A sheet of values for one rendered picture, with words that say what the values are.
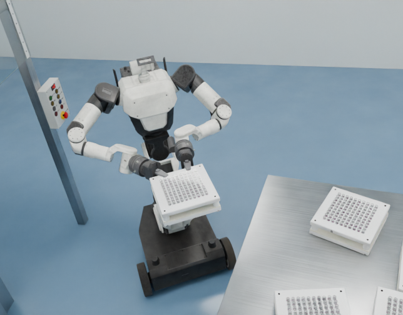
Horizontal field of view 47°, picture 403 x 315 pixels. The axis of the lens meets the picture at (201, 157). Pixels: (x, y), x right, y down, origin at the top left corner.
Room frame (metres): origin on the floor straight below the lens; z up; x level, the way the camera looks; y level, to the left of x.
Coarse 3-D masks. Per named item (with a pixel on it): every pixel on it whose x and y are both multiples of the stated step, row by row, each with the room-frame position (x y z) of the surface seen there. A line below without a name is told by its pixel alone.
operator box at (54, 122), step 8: (48, 80) 2.53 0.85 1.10; (56, 80) 2.52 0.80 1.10; (40, 88) 2.44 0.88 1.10; (48, 88) 2.42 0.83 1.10; (56, 88) 2.50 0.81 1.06; (40, 96) 2.40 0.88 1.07; (48, 96) 2.39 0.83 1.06; (56, 96) 2.47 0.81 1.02; (48, 104) 2.39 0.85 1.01; (56, 104) 2.44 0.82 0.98; (64, 104) 2.52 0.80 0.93; (48, 112) 2.39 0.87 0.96; (48, 120) 2.40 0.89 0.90; (56, 120) 2.39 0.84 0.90; (64, 120) 2.47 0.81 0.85; (56, 128) 2.39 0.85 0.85
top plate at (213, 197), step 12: (192, 168) 1.58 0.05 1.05; (204, 168) 1.57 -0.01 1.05; (156, 180) 1.53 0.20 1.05; (180, 180) 1.51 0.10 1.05; (204, 180) 1.49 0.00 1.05; (156, 192) 1.45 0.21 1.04; (180, 192) 1.43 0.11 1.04; (204, 192) 1.41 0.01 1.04; (216, 192) 1.40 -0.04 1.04; (180, 204) 1.36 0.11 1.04; (192, 204) 1.35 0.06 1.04; (204, 204) 1.36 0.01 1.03
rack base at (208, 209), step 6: (210, 204) 1.39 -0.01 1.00; (192, 210) 1.37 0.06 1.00; (198, 210) 1.36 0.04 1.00; (204, 210) 1.36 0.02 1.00; (210, 210) 1.36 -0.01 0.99; (216, 210) 1.37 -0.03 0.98; (174, 216) 1.34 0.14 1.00; (180, 216) 1.34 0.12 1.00; (186, 216) 1.34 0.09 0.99; (192, 216) 1.34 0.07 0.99; (198, 216) 1.35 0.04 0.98; (168, 222) 1.32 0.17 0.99; (174, 222) 1.33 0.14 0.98
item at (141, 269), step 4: (136, 264) 1.82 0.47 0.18; (140, 264) 1.80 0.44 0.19; (144, 264) 1.80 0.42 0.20; (140, 268) 1.77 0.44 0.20; (144, 268) 1.77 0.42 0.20; (140, 272) 1.74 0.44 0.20; (144, 272) 1.74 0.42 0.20; (140, 276) 1.72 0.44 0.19; (144, 276) 1.72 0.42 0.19; (140, 280) 1.70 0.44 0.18; (144, 280) 1.70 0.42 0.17; (148, 280) 1.70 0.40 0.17; (144, 284) 1.68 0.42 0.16; (148, 284) 1.69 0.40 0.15; (144, 288) 1.67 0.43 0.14; (148, 288) 1.68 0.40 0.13; (144, 292) 1.67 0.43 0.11; (148, 292) 1.67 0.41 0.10; (152, 292) 1.68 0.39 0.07
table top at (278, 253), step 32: (288, 192) 1.55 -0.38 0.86; (320, 192) 1.52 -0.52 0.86; (352, 192) 1.50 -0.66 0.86; (384, 192) 1.47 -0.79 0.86; (256, 224) 1.38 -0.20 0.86; (288, 224) 1.35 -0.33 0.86; (384, 224) 1.28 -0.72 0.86; (256, 256) 1.20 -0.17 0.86; (288, 256) 1.18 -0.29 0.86; (320, 256) 1.16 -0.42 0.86; (352, 256) 1.14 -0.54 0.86; (384, 256) 1.12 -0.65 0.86; (256, 288) 1.05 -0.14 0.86; (288, 288) 1.04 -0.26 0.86; (320, 288) 1.02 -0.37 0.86; (352, 288) 1.00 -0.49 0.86
